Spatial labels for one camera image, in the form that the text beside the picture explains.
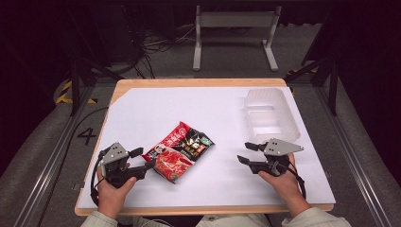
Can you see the translucent plastic container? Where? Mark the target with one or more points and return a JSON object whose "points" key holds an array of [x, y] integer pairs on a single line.
{"points": [[271, 113]]}

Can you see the person's left hand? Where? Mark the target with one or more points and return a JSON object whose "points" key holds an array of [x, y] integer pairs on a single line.
{"points": [[112, 195]]}

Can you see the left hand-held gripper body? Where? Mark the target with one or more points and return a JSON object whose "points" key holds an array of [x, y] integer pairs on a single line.
{"points": [[117, 171]]}

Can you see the red and black food packet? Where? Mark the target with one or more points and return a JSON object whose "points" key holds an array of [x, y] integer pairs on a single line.
{"points": [[178, 151]]}

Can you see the black tripod stand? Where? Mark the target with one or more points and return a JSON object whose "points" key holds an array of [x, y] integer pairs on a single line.
{"points": [[75, 88], [332, 91]]}

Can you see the aluminium floor rail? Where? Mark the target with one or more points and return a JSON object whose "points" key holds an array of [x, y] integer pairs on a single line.
{"points": [[47, 176], [356, 164]]}

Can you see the white metal stand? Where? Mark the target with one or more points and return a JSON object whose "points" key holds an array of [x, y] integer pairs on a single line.
{"points": [[197, 47]]}

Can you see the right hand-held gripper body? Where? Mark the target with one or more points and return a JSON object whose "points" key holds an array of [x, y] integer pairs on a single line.
{"points": [[279, 147]]}

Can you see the white table mat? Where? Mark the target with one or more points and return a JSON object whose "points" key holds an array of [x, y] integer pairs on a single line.
{"points": [[189, 107]]}

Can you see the yellow black hazard tape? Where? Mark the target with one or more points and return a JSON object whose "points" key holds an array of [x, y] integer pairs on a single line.
{"points": [[301, 71], [64, 94]]}

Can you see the person's right hand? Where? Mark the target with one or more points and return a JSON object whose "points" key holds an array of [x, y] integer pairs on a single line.
{"points": [[285, 186]]}

